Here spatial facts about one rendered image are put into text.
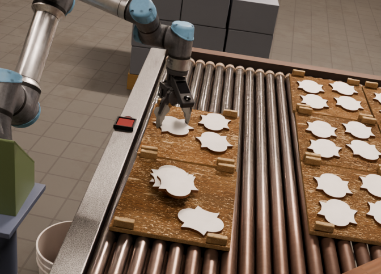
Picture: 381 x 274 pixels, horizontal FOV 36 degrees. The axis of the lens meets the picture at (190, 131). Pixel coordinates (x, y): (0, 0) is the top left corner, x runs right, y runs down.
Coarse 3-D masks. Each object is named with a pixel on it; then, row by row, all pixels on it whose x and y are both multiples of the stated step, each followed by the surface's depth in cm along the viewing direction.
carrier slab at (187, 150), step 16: (176, 112) 235; (192, 112) 237; (208, 112) 238; (144, 144) 210; (160, 144) 211; (176, 144) 213; (192, 144) 214; (176, 160) 204; (192, 160) 204; (208, 160) 206
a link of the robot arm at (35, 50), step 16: (48, 0) 194; (64, 0) 198; (48, 16) 195; (64, 16) 199; (32, 32) 193; (48, 32) 194; (32, 48) 191; (48, 48) 195; (32, 64) 190; (32, 80) 189; (32, 96) 187; (32, 112) 188
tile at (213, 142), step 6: (210, 132) 221; (198, 138) 216; (204, 138) 217; (210, 138) 217; (216, 138) 218; (222, 138) 218; (204, 144) 213; (210, 144) 213; (216, 144) 214; (222, 144) 215; (228, 144) 215; (210, 150) 210; (216, 150) 210; (222, 150) 211
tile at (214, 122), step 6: (210, 114) 235; (216, 114) 235; (204, 120) 229; (210, 120) 230; (216, 120) 231; (222, 120) 231; (228, 120) 232; (204, 126) 226; (210, 126) 226; (216, 126) 226; (222, 126) 227; (216, 132) 224
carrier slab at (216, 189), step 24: (144, 168) 196; (192, 168) 199; (216, 168) 201; (144, 192) 184; (192, 192) 187; (216, 192) 189; (120, 216) 172; (144, 216) 173; (168, 216) 175; (168, 240) 167; (192, 240) 166
